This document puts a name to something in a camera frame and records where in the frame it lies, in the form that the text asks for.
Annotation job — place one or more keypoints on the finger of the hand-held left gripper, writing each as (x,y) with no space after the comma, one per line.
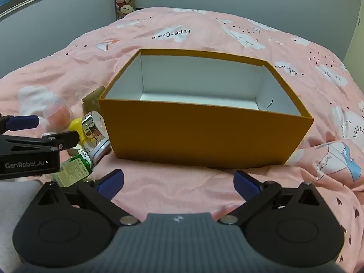
(61,140)
(22,121)

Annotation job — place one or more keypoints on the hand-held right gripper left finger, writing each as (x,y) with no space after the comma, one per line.
(109,182)

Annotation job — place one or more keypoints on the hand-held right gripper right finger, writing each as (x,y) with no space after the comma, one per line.
(246,184)

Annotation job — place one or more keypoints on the yellow plastic toy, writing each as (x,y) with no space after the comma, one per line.
(76,128)

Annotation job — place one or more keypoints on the clear plastic capsule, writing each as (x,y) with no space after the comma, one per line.
(57,112)

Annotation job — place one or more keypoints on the shiny metallic cosmetic jar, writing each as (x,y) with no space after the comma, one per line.
(92,130)

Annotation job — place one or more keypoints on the green bottle with label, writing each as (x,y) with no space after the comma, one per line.
(75,170)

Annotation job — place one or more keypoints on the small tan cardboard box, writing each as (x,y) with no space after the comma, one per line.
(92,99)

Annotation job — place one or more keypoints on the orange cardboard box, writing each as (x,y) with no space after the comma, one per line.
(199,133)

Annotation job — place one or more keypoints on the white cloth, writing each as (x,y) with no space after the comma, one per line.
(15,204)

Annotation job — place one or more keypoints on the pink printed blanket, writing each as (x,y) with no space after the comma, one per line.
(182,25)

